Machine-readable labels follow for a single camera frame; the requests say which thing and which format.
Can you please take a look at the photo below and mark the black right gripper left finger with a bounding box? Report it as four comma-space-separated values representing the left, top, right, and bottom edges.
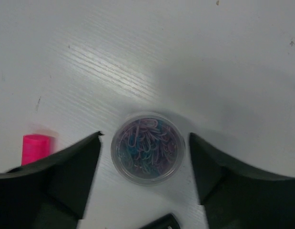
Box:
0, 132, 102, 229

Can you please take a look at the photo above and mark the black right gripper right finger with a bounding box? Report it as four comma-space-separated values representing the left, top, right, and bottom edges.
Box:
189, 133, 295, 229

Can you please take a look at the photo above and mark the pink highlighter marker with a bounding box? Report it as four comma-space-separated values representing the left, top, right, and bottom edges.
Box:
21, 134, 53, 166

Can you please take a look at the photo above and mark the blue highlighter marker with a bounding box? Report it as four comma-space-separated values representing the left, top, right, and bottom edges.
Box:
140, 213, 181, 229

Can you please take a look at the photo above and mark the clear paper clip jar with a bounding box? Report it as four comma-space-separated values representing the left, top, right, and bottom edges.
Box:
111, 112, 186, 186

